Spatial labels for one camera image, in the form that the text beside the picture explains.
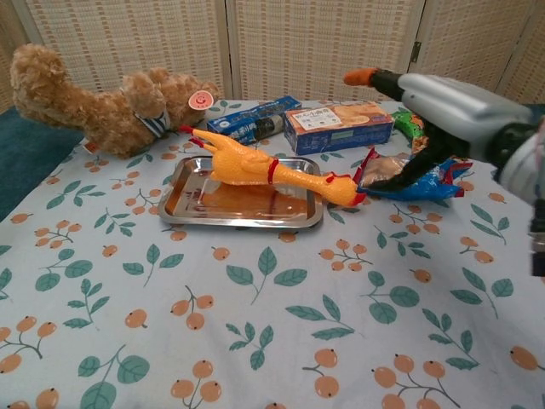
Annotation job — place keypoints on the green snack bag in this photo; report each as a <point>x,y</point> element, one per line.
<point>404,123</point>

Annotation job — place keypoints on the floral fruit print tablecloth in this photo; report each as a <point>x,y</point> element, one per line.
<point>298,341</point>

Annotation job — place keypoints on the blue orange biscuit box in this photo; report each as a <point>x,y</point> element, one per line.
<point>340,128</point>

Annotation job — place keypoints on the blue cookie roll package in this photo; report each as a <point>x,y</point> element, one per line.
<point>255,121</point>

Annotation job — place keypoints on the brown plush teddy bear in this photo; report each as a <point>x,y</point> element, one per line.
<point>106,111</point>

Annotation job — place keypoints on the beige woven folding screen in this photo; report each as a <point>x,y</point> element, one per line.
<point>319,42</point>

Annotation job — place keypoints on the metal screen hinge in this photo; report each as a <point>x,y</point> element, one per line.
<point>416,52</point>

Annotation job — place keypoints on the blue snack bag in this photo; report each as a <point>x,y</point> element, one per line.
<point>438,187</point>

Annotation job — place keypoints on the yellow rubber chicken toy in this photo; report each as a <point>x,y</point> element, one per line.
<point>242,164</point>

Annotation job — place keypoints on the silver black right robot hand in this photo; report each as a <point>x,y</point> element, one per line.
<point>460,115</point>

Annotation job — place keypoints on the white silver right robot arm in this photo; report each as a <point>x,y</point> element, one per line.
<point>523,170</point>

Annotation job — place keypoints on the silver metal tray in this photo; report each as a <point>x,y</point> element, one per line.
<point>238,215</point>

